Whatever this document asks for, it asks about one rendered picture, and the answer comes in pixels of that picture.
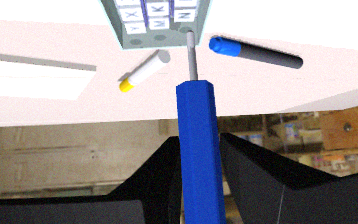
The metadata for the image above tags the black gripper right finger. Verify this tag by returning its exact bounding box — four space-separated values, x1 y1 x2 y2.
219 133 358 224

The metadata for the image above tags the white sheet of paper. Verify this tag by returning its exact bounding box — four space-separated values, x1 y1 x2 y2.
0 54 96 100

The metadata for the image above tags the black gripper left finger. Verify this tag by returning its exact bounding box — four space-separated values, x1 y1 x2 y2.
0 136 182 224

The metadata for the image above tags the black marker with blue cap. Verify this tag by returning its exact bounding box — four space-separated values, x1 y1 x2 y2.
209 37 304 69

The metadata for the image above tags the white cylinder with yellow tip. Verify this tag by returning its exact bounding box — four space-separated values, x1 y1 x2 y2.
119 50 171 92

